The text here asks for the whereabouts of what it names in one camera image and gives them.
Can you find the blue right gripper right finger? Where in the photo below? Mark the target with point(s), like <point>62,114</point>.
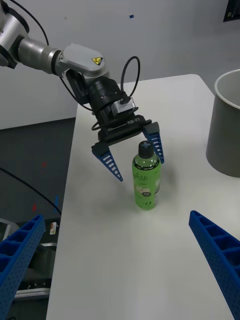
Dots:
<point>220,260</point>

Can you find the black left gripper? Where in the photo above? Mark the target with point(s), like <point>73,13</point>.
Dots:
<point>122,128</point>

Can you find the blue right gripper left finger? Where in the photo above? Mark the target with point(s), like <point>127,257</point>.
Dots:
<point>17,257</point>

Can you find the green plastic bottle black cap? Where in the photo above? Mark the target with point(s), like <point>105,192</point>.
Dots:
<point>145,180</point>

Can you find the silver and black left arm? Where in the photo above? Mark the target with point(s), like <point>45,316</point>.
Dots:
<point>77,58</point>

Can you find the grey plastic bin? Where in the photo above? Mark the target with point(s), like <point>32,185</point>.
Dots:
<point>222,137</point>

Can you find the pale grey left wrist camera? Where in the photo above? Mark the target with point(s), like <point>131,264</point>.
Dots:
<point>121,108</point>

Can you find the black wall board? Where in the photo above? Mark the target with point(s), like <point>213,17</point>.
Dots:
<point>232,11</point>

